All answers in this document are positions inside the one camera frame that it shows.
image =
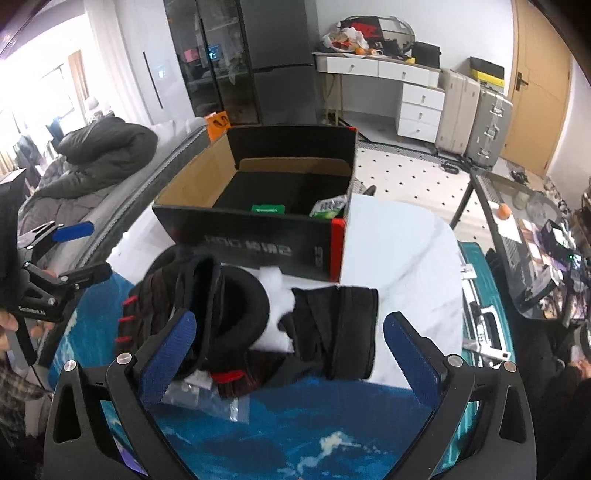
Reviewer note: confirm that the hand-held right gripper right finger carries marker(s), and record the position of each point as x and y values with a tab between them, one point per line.
411	364

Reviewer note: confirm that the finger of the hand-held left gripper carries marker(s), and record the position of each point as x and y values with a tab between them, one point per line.
74	230
87	273

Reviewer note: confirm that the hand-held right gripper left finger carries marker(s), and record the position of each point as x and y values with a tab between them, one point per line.
168	355

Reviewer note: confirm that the clear plastic zip bag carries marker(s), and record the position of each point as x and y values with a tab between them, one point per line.
203	401

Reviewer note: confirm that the black fingerless glove red loops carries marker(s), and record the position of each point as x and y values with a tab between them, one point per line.
332	332
184	295

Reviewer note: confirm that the white foam piece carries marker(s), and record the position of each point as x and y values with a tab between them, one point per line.
277	286

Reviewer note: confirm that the black cardboard box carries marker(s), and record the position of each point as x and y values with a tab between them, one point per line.
258	240

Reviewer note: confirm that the person's left forearm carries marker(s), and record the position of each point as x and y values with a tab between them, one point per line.
18	392

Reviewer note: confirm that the person's left hand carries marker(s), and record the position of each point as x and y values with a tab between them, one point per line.
5	319

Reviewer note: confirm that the grey padded jacket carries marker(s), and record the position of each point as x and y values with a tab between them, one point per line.
69	189

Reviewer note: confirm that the black down jacket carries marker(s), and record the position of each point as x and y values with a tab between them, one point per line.
108	141

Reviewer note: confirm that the teal case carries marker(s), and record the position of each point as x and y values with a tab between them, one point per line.
480	277

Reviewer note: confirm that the blue printed mat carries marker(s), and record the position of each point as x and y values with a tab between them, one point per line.
300	424

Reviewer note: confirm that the glass table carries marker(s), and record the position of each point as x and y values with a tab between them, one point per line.
512	240

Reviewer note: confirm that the orange bag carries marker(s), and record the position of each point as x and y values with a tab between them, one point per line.
217	124

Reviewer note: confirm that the green and white packet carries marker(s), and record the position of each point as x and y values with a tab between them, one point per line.
328	206

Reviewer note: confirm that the small black screen device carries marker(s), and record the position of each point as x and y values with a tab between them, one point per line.
556	235

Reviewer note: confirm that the dark glass cabinet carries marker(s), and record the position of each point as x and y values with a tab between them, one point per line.
207	60

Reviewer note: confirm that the silver suitcase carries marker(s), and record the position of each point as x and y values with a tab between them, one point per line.
489	127

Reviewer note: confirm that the beige suitcase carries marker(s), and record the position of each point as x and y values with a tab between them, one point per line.
457	110

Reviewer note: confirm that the white desk with drawers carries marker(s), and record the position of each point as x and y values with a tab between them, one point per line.
415	99

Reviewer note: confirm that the grey refrigerator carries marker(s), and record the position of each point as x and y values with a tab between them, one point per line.
286	69

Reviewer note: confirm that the black and yellow box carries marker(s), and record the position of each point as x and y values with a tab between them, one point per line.
487	71

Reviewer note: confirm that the wooden door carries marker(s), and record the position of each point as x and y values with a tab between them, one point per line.
540	83

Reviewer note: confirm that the white plastic bag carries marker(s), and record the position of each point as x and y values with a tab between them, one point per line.
344	38

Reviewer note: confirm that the round mirror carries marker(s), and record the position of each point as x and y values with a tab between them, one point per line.
401	32

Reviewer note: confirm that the red and black bag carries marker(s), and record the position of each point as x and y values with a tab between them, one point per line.
364	28

